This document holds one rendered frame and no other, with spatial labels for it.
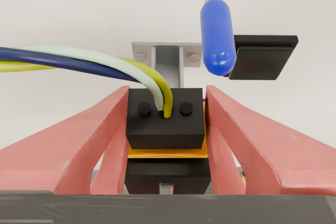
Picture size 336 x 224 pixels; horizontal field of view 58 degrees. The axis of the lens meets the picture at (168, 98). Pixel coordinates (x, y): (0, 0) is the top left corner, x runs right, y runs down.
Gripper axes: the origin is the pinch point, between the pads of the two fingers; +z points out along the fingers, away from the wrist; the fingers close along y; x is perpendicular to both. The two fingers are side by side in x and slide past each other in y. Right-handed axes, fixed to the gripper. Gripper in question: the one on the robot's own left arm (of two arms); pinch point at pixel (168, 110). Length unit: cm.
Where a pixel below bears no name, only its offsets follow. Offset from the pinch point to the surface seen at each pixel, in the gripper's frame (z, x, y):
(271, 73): 7.9, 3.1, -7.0
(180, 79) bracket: 5.6, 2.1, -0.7
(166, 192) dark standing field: 77, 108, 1
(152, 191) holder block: 0.4, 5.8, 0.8
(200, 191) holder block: 0.3, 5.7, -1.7
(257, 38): 7.3, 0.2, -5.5
